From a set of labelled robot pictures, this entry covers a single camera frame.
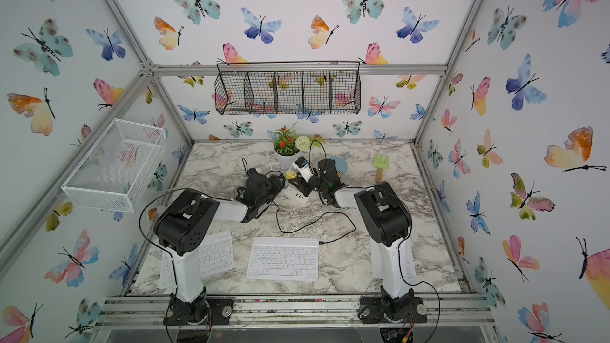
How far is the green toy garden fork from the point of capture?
109 cm

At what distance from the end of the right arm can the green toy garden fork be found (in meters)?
0.32

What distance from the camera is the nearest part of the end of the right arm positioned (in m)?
0.79
